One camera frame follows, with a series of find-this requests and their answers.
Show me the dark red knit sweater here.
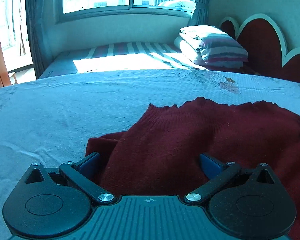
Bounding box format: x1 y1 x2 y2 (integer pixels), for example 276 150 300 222
86 98 300 239

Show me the white floral bed sheet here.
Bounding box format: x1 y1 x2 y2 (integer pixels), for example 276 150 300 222
0 69 300 239

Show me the red heart-shaped headboard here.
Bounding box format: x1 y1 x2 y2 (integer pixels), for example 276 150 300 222
219 14 300 83

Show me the striped mattress sheet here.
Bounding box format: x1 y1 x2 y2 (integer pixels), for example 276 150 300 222
40 42 203 79

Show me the striped pillow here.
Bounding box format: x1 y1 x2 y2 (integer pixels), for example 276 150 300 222
174 25 248 69

